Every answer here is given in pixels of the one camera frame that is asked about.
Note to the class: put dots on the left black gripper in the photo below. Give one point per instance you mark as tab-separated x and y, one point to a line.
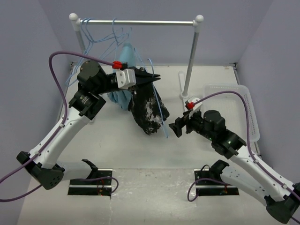
143	78

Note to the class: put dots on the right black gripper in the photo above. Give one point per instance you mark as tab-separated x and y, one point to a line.
182	121

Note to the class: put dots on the blue wire trouser hanger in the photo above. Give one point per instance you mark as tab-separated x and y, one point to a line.
158	102

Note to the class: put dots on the black white patterned trousers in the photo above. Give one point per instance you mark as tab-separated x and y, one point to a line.
144	109

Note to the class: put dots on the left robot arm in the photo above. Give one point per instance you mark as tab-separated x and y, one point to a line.
42	161

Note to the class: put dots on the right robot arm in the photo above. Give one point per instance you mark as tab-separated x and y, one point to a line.
280	196

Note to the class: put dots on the light blue folded trousers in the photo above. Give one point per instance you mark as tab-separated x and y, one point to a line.
123	96

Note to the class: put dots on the clear plastic basket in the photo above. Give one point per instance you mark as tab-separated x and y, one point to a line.
231	107

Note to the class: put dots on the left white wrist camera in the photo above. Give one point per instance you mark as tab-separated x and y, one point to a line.
125	78

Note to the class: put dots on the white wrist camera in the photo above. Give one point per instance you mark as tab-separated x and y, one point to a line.
125	78
193	106

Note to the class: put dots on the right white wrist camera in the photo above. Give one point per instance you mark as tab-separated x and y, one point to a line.
193	106

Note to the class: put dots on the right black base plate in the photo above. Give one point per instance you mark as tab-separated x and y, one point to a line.
210	187

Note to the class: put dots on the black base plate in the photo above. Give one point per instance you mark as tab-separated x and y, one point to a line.
210	187
101	187

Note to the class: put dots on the empty blue wire hanger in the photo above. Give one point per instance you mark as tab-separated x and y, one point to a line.
86	42

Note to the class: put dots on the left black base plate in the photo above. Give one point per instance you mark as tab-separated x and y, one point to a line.
101	187

